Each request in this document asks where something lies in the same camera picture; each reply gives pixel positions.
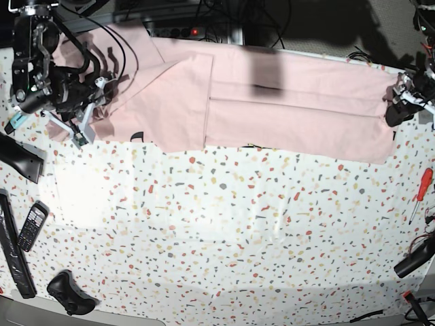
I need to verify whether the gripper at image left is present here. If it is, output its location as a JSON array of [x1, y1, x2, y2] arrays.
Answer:
[[41, 66, 116, 148]]

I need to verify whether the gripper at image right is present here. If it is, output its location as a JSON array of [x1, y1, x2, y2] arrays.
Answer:
[[385, 69, 434, 127]]

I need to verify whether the pink T-shirt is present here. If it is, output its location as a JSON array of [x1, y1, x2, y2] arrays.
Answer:
[[43, 18, 404, 164]]

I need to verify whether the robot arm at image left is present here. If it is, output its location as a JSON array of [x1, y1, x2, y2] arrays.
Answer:
[[4, 1, 115, 148]]

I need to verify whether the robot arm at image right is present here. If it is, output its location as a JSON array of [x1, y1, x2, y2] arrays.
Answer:
[[385, 1, 434, 128]]

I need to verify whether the light blue highlighter marker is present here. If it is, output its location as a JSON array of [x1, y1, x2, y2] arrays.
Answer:
[[4, 113, 28, 135]]

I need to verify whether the long black bar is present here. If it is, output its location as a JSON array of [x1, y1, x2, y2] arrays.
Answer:
[[1, 189, 37, 299]]

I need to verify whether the black game controller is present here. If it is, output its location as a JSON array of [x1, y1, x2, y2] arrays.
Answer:
[[47, 270, 98, 316]]

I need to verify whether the red and black tool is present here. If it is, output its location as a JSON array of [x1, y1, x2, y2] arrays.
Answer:
[[402, 291, 432, 326]]

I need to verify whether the red handled screwdriver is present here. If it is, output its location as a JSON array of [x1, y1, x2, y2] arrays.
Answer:
[[408, 168, 433, 225]]

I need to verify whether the black cable bundle on table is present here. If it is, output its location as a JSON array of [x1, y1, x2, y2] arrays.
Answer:
[[347, 45, 379, 63]]

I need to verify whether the power strip with red switch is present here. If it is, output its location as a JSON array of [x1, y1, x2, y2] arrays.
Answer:
[[145, 27, 205, 39]]

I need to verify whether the black cylinder with wires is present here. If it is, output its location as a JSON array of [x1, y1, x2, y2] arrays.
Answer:
[[394, 240, 434, 278]]

